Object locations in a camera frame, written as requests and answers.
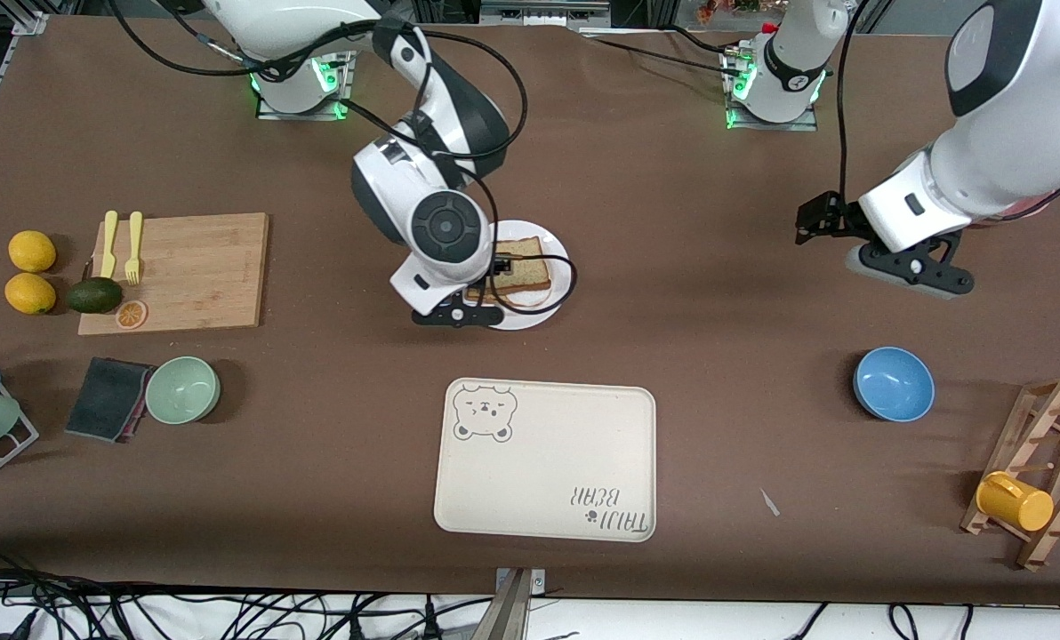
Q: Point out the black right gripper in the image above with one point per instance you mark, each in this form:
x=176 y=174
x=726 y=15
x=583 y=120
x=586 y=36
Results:
x=500 y=265

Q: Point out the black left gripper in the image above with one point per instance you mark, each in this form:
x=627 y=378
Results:
x=833 y=216

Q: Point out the brown bread slice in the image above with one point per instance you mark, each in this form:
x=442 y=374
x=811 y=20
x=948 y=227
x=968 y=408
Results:
x=530 y=267

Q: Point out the white round plate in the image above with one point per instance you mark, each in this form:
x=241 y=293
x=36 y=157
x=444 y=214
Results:
x=530 y=320

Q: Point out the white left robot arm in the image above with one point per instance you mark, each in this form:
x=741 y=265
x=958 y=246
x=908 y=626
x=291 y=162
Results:
x=1001 y=133

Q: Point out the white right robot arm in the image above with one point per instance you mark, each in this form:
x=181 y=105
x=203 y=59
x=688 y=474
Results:
x=423 y=283

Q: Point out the toy fried egg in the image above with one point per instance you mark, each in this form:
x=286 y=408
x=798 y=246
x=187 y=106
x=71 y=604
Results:
x=534 y=301

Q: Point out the blue bowl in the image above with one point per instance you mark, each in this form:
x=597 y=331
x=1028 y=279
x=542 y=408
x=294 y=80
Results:
x=895 y=384

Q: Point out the cream bear print tray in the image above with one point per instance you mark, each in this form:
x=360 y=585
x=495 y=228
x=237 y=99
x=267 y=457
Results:
x=539 y=462

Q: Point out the grey equipment box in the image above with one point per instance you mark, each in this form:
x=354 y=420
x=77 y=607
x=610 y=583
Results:
x=539 y=11

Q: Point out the small grey paper scrap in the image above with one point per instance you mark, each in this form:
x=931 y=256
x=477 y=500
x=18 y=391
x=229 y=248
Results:
x=769 y=502

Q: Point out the wooden mug rack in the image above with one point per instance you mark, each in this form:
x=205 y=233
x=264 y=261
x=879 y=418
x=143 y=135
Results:
x=1019 y=427

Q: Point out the wooden cutting board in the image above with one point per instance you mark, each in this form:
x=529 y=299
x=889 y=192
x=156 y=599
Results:
x=201 y=267

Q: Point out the pale green bowl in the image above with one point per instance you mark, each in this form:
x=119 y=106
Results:
x=183 y=389

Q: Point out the yellow mug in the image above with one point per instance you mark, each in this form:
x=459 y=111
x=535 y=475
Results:
x=1015 y=502

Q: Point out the yellow plastic fork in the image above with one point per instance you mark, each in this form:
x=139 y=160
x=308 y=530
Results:
x=133 y=258

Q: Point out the orange slice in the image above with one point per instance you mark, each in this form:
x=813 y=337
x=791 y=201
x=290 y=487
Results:
x=132 y=315

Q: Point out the yellow plastic knife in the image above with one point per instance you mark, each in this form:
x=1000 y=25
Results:
x=108 y=249

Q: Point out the dark green avocado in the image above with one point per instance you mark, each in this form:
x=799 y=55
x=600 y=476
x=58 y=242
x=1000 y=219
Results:
x=94 y=295

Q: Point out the dark grey sponge cloth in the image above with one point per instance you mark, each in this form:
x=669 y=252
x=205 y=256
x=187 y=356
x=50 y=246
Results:
x=103 y=400

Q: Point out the yellow lemon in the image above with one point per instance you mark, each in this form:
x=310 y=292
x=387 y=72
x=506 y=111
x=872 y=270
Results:
x=30 y=251
x=30 y=294

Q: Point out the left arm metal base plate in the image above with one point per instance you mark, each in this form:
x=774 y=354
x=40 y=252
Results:
x=797 y=126

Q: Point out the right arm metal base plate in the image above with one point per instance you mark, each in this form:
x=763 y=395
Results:
x=272 y=114

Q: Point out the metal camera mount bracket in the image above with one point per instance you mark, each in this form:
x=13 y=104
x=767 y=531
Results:
x=508 y=613

